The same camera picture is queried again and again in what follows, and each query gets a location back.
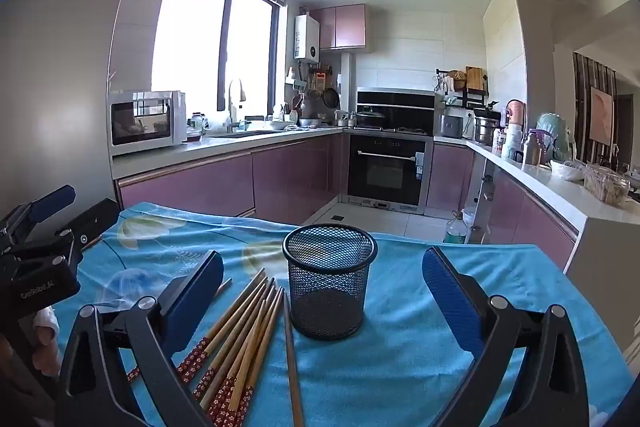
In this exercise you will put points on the bunch of bamboo chopsticks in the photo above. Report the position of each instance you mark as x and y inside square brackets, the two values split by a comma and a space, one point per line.
[240, 332]

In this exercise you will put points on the pink wall cabinet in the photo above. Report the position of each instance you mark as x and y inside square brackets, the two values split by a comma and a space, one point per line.
[345, 27]

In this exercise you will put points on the black wall rack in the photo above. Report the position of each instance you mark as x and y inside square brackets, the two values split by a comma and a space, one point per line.
[470, 93]

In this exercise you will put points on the black mesh pen holder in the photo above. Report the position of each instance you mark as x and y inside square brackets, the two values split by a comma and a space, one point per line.
[330, 297]

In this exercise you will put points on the kitchen faucet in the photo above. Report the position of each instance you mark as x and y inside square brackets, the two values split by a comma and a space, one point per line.
[232, 107]

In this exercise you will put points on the black range hood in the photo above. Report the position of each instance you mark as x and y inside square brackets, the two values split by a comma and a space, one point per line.
[400, 104]

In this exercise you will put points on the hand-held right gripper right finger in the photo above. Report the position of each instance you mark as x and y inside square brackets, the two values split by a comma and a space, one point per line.
[450, 297]

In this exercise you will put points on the stainless steel stock pot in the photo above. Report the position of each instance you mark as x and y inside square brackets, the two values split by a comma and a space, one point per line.
[485, 132]

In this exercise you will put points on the stainless steel thermos flask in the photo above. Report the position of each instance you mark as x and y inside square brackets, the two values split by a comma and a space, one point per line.
[531, 152]

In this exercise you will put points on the glass jar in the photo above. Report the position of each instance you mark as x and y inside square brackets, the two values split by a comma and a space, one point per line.
[198, 123]

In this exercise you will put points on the translucent plastic jug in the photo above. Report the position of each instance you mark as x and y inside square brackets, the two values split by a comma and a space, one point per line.
[470, 219]

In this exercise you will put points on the grey refrigerator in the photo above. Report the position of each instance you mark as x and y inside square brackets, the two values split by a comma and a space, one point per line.
[65, 57]

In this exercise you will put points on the orange hanging grater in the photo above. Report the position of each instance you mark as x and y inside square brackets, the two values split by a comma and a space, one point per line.
[320, 80]

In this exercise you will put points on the mint green bag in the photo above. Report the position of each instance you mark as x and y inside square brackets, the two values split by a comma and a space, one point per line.
[552, 127]

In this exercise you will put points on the cooking pot with glass lid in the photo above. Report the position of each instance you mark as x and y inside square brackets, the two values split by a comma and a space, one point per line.
[370, 118]

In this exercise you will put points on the person's left hand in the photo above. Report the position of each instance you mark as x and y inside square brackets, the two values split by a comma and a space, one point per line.
[45, 332]

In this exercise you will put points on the framed wall painting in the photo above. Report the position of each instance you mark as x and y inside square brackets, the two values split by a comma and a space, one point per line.
[601, 114]

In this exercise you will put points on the floor drain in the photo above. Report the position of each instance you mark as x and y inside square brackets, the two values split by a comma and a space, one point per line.
[337, 218]

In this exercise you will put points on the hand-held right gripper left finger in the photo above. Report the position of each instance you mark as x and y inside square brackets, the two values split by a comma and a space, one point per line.
[195, 307]

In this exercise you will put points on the wooden cutting board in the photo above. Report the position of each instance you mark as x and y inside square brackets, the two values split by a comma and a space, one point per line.
[474, 78]

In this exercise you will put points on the silver rice cooker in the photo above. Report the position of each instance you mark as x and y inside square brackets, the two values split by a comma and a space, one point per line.
[451, 127]

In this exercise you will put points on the metal mixing bowl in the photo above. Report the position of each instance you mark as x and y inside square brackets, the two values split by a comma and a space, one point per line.
[310, 123]

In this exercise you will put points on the blue floral tablecloth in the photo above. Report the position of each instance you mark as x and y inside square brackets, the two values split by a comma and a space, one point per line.
[400, 357]

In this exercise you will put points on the black built-in oven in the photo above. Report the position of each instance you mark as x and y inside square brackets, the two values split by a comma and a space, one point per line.
[387, 172]

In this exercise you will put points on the white microwave oven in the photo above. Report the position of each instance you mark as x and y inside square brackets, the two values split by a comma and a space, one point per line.
[145, 122]

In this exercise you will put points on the stainless kitchen sink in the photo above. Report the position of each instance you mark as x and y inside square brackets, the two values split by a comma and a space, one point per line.
[250, 133]

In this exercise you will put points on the kitchen window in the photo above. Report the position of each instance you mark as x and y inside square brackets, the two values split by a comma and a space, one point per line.
[195, 32]

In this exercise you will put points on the dark brown wooden chopstick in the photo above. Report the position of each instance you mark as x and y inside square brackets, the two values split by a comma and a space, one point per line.
[292, 357]

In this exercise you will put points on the pink base cabinet run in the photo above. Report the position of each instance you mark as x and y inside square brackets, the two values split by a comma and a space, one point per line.
[525, 222]
[280, 177]

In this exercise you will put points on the clear plastic food container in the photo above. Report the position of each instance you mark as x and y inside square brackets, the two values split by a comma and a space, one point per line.
[607, 189]

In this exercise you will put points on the hanging black frying pan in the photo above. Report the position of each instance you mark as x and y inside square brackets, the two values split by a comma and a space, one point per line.
[330, 98]

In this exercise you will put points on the white wall water heater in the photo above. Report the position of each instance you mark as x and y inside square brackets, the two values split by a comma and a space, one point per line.
[306, 37]

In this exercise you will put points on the pink electric kettle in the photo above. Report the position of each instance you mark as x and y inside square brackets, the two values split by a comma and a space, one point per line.
[515, 112]

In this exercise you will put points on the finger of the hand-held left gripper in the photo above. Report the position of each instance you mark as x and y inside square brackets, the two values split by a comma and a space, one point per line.
[52, 201]
[92, 219]

